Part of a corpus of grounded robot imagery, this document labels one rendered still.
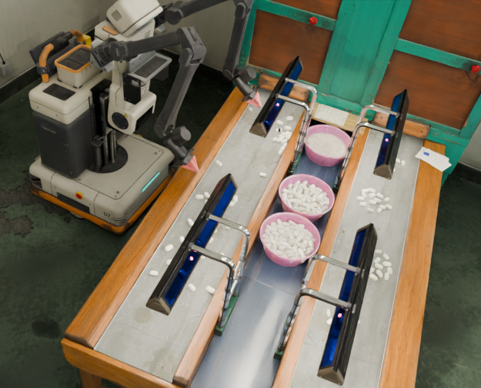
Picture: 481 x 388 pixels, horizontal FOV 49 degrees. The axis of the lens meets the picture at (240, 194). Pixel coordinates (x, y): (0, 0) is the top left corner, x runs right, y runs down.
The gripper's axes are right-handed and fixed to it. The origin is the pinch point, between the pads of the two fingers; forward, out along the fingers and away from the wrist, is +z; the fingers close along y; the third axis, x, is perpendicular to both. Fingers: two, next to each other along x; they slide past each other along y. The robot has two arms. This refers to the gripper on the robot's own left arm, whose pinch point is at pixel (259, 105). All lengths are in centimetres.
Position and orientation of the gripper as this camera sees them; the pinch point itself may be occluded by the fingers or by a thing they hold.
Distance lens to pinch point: 280.0
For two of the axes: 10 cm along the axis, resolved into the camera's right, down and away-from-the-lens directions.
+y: 3.5, -6.4, 6.8
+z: 6.3, 7.0, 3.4
